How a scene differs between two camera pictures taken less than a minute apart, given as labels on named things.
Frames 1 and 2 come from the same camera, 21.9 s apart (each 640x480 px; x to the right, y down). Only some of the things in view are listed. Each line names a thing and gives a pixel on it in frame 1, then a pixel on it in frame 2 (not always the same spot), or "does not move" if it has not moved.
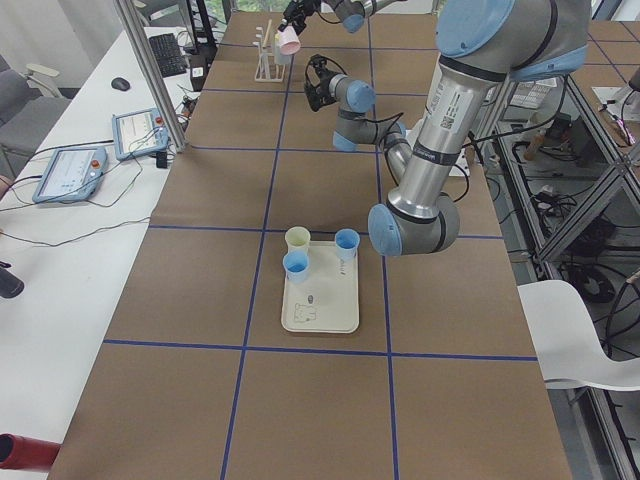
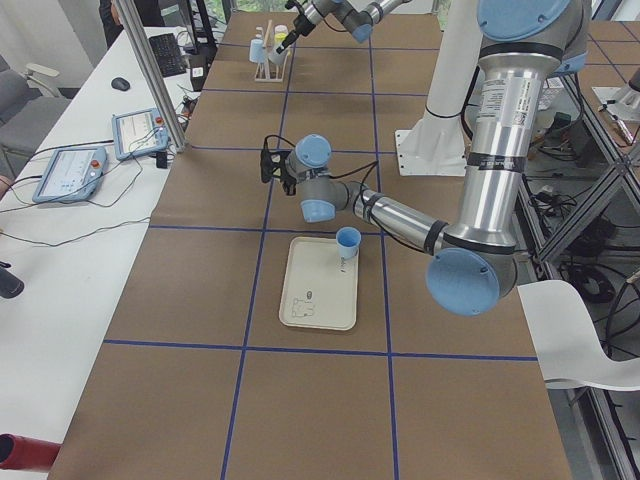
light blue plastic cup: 295,264 to 257,50
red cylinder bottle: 27,453 does not move
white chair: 567,342 does not move
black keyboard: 167,55 does not move
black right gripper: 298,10 to 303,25
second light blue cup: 346,242 does not move
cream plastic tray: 327,302 does not move
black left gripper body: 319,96 to 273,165
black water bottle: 10,286 does not move
